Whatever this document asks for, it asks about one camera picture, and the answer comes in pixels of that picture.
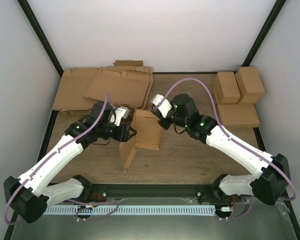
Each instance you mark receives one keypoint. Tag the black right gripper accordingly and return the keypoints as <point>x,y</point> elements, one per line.
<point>165,126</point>

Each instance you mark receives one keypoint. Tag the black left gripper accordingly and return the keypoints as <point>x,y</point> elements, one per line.
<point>123,135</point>

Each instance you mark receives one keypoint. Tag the brown cardboard box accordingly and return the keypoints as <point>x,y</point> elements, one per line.
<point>149,136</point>

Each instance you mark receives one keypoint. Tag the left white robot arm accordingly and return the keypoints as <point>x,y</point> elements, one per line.
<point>30,195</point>

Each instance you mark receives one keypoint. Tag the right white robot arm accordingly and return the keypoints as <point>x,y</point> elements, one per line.
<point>268,175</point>

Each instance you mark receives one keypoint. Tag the folded cardboard box back left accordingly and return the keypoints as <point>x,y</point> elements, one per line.
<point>225,88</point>

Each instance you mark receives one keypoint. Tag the folded cardboard box front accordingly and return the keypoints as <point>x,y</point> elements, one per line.
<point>238,115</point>

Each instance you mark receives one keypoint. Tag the folded cardboard box back right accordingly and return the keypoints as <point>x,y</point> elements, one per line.
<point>250,86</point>

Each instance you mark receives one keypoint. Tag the stack of flat cardboard sheets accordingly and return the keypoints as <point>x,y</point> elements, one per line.
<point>127,82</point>

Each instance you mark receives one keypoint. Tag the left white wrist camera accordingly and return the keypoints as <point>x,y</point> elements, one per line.
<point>121,113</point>

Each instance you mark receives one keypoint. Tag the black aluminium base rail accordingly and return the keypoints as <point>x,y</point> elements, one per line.
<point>200,192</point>

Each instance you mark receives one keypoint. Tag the light blue slotted cable duct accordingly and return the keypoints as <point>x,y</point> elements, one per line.
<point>135,210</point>

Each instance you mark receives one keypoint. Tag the right black frame post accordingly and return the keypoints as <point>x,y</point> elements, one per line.
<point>266,27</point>

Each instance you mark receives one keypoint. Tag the black frame post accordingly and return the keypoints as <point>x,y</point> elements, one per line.
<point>32,19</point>
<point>266,27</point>

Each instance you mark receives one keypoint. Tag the left black frame post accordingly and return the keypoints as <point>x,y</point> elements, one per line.
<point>32,19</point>

